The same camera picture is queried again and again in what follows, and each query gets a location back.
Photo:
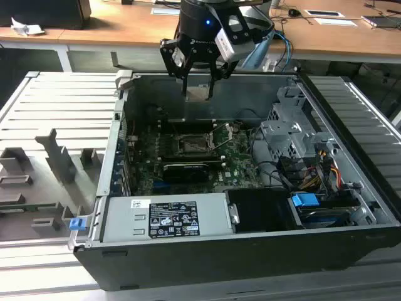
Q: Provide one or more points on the installed black RAM stick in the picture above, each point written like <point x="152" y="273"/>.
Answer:
<point x="216" y="162"/>

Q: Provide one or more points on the black graphics card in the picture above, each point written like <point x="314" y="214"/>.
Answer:
<point x="185" y="174"/>

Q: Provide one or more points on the crumpled white paper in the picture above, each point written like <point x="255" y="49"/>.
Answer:
<point x="25" y="29"/>

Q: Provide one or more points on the grey power supply unit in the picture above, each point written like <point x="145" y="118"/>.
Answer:
<point x="125" y="219"/>

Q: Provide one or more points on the black PC case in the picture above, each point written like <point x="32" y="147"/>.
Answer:
<point x="219" y="263"/>

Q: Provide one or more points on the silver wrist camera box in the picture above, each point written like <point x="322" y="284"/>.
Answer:
<point x="232" y="50"/>

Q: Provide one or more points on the wooden desk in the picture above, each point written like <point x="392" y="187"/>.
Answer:
<point x="125" y="28"/>

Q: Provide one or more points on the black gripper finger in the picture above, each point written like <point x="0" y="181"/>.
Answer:
<point x="230" y="67"/>
<point x="167" y="50"/>

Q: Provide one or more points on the CPU socket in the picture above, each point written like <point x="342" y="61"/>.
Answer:
<point x="191" y="145"/>

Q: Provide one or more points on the green motherboard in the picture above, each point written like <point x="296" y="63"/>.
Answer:
<point x="241" y="150"/>

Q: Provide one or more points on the coin battery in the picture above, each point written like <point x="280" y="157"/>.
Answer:
<point x="237" y="127"/>

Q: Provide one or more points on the grey notebook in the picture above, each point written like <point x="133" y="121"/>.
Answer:
<point x="382" y="22"/>

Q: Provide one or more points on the black box on desk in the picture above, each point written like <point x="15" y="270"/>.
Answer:
<point x="47" y="12"/>

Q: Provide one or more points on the RAM slot white clips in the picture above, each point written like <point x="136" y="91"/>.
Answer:
<point x="200" y="119"/>

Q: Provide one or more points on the blue case latch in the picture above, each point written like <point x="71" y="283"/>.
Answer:
<point x="76" y="225"/>

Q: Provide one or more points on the silver topped CPU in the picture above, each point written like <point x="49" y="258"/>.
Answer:
<point x="198" y="95"/>

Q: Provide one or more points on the silver metal drive cage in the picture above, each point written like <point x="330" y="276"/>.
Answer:
<point x="282" y="138"/>

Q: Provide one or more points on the black computer mouse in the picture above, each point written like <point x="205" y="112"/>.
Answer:
<point x="294" y="12"/>

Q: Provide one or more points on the black plastic shroud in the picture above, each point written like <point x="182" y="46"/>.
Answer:
<point x="260" y="210"/>

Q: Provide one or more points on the grey parts rack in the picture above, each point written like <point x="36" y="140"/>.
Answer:
<point x="59" y="156"/>

